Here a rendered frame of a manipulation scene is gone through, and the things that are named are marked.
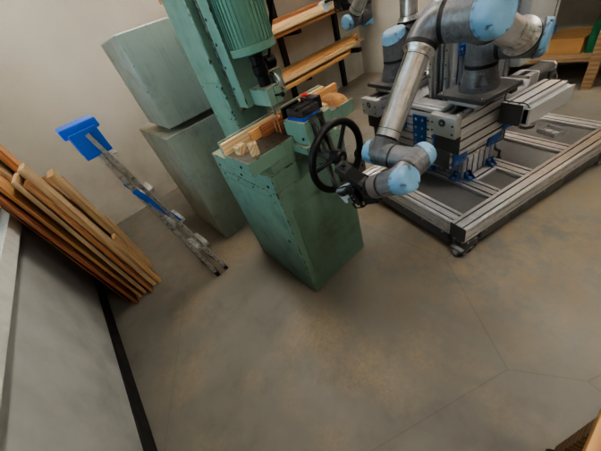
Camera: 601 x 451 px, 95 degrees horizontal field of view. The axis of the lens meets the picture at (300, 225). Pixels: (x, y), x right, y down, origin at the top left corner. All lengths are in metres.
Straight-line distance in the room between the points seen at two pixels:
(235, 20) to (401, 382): 1.52
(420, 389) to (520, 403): 0.33
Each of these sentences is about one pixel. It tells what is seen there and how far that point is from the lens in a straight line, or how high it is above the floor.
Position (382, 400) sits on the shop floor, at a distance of 1.38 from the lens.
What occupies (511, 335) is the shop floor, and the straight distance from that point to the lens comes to 1.56.
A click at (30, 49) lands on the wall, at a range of 3.33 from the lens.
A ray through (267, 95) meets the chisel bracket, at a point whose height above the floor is 1.05.
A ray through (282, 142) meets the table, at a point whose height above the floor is 0.90.
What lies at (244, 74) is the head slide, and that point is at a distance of 1.33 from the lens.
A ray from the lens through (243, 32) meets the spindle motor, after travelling 1.18.
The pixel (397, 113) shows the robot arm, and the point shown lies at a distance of 0.94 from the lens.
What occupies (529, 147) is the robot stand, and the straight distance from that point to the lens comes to 2.30.
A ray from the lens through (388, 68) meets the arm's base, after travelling 1.76.
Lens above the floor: 1.33
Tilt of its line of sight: 39 degrees down
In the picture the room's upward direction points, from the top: 20 degrees counter-clockwise
